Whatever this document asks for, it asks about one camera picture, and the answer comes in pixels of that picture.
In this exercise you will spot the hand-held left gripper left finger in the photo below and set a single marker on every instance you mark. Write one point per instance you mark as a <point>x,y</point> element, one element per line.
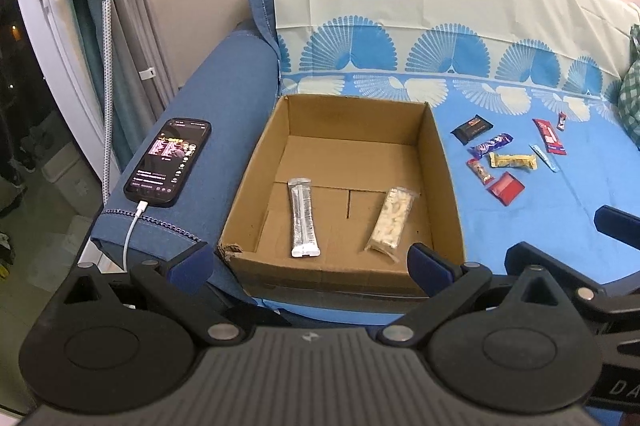
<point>192,263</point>

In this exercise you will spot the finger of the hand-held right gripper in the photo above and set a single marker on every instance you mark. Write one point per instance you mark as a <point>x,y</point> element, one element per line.
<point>600,293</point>
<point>617,226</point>

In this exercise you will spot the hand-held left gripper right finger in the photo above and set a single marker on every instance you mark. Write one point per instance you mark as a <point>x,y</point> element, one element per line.
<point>425,266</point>

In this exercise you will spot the red-ended clear snack packet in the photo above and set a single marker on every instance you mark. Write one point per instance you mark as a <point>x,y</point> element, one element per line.
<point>480,171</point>

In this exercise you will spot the plain red snack packet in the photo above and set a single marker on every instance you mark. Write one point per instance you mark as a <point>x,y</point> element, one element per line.
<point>505,188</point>

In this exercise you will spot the red printed snack packet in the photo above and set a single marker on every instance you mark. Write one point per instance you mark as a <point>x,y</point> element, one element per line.
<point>549,135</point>

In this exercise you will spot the brown cardboard box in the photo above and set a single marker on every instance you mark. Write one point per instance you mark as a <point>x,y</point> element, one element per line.
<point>345,186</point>

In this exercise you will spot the yellow snack packet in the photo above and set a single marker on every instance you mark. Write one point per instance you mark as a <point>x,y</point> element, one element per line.
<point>512,161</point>

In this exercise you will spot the purple snack packet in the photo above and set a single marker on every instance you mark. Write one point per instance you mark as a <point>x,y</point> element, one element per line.
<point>492,144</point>

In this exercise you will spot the black snack packet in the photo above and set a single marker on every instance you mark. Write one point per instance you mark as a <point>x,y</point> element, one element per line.
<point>471,129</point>

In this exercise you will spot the clear nougat bar packet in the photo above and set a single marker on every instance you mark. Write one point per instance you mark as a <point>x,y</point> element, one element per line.
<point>392,221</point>

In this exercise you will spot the thin blue stick packet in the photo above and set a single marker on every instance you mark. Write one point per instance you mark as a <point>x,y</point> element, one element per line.
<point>544,158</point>

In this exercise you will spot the black smartphone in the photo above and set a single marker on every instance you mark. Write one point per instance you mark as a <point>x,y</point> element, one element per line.
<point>167,163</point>

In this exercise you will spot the small red candy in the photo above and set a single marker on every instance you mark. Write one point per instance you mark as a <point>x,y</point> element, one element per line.
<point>561,121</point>

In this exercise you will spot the silver stick packet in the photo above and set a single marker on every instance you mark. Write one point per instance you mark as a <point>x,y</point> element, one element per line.
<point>302,216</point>

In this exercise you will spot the green checked cloth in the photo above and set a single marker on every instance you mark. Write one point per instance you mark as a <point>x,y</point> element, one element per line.
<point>631,90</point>

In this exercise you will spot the blue denim sofa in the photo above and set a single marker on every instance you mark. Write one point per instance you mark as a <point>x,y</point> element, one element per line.
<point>225,75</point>

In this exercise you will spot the grey curtain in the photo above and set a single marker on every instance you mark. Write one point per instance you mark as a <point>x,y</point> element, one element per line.
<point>140,20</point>

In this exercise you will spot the white window frame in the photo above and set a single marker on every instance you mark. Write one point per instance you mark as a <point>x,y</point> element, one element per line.
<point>55,45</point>

